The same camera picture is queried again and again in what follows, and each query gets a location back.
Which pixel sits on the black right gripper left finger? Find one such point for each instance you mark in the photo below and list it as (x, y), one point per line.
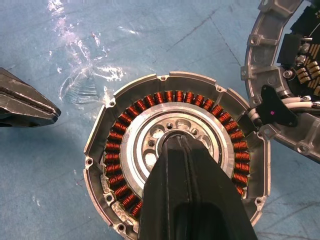
(165, 195)

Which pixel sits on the silver motor housing copper coils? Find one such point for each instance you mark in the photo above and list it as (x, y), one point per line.
(132, 150)

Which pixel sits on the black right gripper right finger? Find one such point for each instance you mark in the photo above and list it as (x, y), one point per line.
(215, 200)

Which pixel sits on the dark round motor rotor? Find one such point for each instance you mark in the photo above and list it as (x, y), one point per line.
(265, 32)

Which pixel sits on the blue plastic table cover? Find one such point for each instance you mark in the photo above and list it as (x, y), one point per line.
(37, 37)

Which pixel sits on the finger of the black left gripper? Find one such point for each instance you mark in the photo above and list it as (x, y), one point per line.
(22, 112)
(22, 85)

